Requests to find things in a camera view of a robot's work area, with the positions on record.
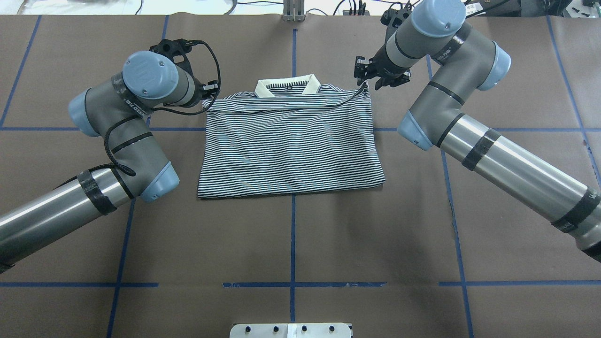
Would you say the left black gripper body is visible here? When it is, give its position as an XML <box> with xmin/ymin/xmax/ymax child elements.
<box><xmin>149</xmin><ymin>39</ymin><xmax>193</xmax><ymax>71</ymax></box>

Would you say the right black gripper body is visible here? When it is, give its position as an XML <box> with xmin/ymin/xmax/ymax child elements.
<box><xmin>354</xmin><ymin>56</ymin><xmax>411</xmax><ymax>90</ymax></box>

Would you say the navy white striped polo shirt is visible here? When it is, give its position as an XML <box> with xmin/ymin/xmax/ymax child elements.
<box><xmin>197</xmin><ymin>74</ymin><xmax>385</xmax><ymax>199</ymax></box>

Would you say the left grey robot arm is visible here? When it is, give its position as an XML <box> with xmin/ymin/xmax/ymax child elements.
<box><xmin>1</xmin><ymin>38</ymin><xmax>220</xmax><ymax>272</ymax></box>

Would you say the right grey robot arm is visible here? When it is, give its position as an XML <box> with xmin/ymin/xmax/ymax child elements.
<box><xmin>354</xmin><ymin>0</ymin><xmax>601</xmax><ymax>261</ymax></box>

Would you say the aluminium frame post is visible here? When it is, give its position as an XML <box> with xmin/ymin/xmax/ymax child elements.
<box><xmin>282</xmin><ymin>0</ymin><xmax>306</xmax><ymax>22</ymax></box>

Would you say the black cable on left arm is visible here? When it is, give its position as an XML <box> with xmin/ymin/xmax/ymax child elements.
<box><xmin>104</xmin><ymin>40</ymin><xmax>221</xmax><ymax>177</ymax></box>

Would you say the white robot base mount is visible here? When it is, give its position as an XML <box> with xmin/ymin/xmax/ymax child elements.
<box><xmin>229</xmin><ymin>323</ymin><xmax>354</xmax><ymax>338</ymax></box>

